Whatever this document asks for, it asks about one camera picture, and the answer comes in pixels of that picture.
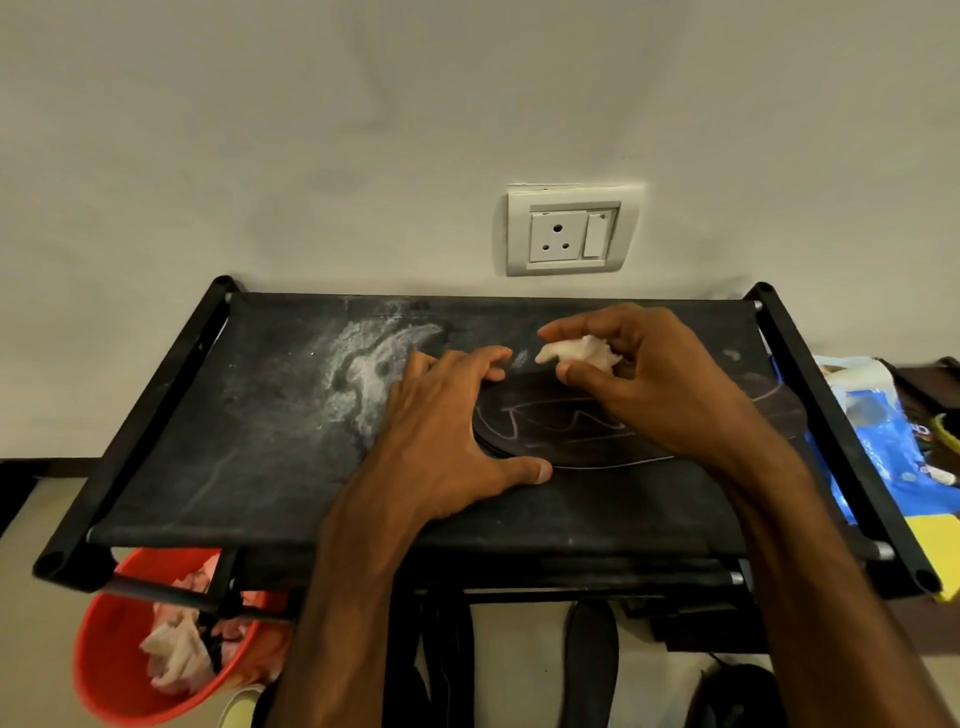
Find person's left forearm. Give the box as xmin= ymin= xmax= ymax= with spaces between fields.
xmin=266 ymin=513 xmax=447 ymax=728

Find white crumpled cloths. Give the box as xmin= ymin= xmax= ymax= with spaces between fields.
xmin=139 ymin=555 xmax=256 ymax=695

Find blue plastic bag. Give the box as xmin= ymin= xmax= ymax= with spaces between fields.
xmin=806 ymin=354 xmax=960 ymax=526

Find black shoe with white outline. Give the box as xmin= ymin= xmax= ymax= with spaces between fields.
xmin=471 ymin=366 xmax=811 ymax=472

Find white tissue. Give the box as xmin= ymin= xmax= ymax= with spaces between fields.
xmin=534 ymin=335 xmax=624 ymax=372

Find black sandal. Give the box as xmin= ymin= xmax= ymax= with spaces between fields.
xmin=558 ymin=600 xmax=621 ymax=728
xmin=390 ymin=588 xmax=477 ymax=728

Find person's right hand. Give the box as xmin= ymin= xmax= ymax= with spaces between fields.
xmin=537 ymin=303 xmax=790 ymax=483

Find orange plastic bucket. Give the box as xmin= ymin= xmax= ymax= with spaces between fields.
xmin=72 ymin=548 xmax=294 ymax=728

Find person's right forearm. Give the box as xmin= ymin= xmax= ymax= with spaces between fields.
xmin=718 ymin=441 xmax=960 ymax=728

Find white wall socket with switch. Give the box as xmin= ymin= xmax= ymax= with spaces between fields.
xmin=505 ymin=182 xmax=643 ymax=278

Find black rounded shoe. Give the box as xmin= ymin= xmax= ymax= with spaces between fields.
xmin=686 ymin=661 xmax=785 ymax=728

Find person's left hand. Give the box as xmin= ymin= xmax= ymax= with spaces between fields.
xmin=328 ymin=345 xmax=555 ymax=543

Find yellow sponge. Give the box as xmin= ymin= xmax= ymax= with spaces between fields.
xmin=903 ymin=513 xmax=960 ymax=603

